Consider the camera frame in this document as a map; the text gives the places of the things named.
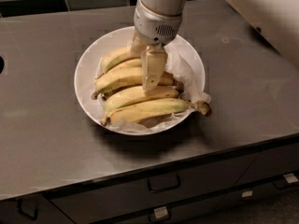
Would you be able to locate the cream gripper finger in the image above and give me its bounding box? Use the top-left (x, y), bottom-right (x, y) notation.
top-left (131, 32), bottom-right (147, 54)
top-left (141, 46), bottom-right (168, 91)

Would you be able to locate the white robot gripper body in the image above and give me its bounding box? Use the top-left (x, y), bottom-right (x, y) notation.
top-left (134, 0), bottom-right (182, 46)

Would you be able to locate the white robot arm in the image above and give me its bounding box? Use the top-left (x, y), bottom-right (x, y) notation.
top-left (132, 0), bottom-right (299, 65)

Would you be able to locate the top back banana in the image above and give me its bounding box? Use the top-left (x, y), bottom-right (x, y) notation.
top-left (100, 46), bottom-right (140, 73)

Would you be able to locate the large white bowl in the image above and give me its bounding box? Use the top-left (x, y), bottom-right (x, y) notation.
top-left (73, 25), bottom-right (206, 136)

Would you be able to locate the front banana with stem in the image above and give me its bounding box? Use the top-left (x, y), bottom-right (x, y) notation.
top-left (100, 98), bottom-right (212, 126)

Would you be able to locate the white paper liner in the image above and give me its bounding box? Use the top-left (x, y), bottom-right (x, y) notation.
top-left (94, 25), bottom-right (212, 134)

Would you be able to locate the lower right drawer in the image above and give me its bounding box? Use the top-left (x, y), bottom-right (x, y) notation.
top-left (214, 171), bottom-right (299, 212)

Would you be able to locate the lower drawer with label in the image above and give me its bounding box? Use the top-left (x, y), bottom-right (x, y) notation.
top-left (93, 195), bottom-right (223, 224)

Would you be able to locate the right drawer with handle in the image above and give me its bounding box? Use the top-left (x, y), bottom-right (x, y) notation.
top-left (236, 143), bottom-right (299, 186)

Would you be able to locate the drawer with handle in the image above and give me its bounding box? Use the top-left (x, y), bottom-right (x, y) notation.
top-left (0, 194), bottom-right (74, 224)
top-left (52, 154), bottom-right (255, 224)
top-left (236, 143), bottom-right (299, 186)

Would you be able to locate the middle drawer with handle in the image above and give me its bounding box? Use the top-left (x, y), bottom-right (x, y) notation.
top-left (52, 154), bottom-right (255, 224)

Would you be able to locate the left drawer with handle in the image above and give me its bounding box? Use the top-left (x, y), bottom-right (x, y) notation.
top-left (0, 194), bottom-right (74, 224)

